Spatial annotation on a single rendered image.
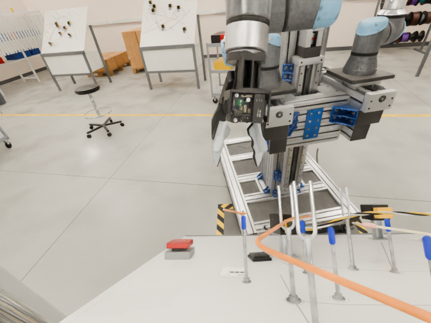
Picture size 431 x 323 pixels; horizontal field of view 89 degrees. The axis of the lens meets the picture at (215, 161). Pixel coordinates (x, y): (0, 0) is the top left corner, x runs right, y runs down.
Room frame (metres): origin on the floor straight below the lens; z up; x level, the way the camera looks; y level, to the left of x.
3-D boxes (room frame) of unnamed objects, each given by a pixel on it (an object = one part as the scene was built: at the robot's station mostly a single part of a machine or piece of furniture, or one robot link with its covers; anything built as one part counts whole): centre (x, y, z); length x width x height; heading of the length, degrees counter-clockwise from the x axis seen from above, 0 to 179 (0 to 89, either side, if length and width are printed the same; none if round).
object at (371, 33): (1.14, -0.80, 1.33); 0.13 x 0.12 x 0.14; 117
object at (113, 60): (7.44, 2.92, 0.22); 1.20 x 0.80 x 0.44; 167
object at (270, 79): (1.10, -0.30, 1.21); 0.15 x 0.15 x 0.10
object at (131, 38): (7.02, 1.38, 0.52); 1.20 x 0.81 x 1.04; 76
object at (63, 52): (6.05, 3.10, 0.83); 1.18 x 0.72 x 1.65; 74
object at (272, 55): (1.10, -0.29, 1.33); 0.13 x 0.12 x 0.14; 84
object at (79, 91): (3.27, 1.67, 0.34); 0.58 x 0.55 x 0.69; 15
